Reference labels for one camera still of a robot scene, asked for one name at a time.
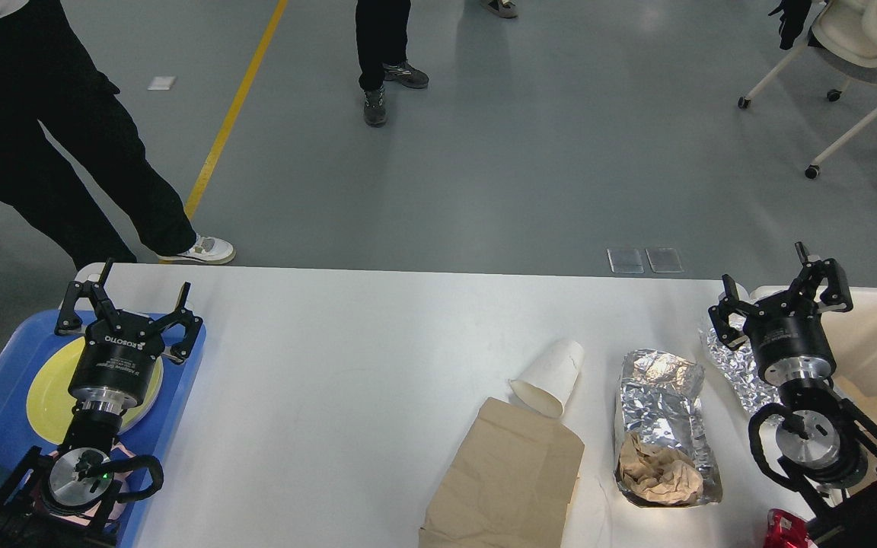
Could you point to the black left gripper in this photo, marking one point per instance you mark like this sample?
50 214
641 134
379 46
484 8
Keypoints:
122 361

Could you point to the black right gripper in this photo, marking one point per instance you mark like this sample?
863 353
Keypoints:
788 347

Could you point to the yellow plastic plate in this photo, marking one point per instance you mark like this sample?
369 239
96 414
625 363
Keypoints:
50 406

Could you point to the pink HOME mug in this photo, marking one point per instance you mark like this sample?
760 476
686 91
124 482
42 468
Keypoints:
76 498

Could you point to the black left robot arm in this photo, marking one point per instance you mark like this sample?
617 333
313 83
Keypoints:
24 522

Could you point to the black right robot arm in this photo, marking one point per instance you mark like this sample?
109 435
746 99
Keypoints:
813 441

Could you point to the crumpled foil sheet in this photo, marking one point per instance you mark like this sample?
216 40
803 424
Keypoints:
739 369

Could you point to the brown paper in bin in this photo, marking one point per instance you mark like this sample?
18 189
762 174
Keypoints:
848 390

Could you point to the foil tray with paper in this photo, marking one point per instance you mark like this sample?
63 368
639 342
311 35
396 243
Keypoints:
662 456

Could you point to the red crumpled wrapper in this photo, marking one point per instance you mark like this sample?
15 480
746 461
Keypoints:
784 529

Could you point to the white paper cup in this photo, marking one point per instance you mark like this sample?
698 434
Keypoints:
547 384

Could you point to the white office chair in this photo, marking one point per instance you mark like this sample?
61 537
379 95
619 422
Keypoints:
844 35

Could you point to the person in grey shirt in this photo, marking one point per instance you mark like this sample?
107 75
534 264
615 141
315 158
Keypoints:
56 107

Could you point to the brown paper bag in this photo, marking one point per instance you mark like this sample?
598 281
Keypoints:
510 483

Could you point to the person in black trousers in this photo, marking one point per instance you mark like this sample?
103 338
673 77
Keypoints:
381 43

